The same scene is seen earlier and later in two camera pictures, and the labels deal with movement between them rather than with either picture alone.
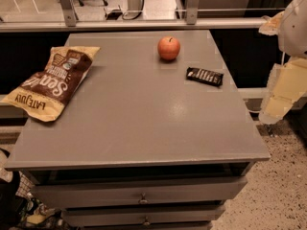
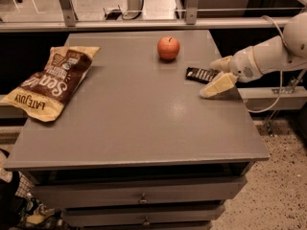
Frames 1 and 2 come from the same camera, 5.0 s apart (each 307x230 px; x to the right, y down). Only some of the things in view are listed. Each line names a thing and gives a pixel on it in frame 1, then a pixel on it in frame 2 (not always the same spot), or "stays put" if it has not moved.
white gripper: [294, 29] to [243, 65]
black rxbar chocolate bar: [205, 77] stays put
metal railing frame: [70, 23] stays put
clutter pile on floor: [18, 209] stays put
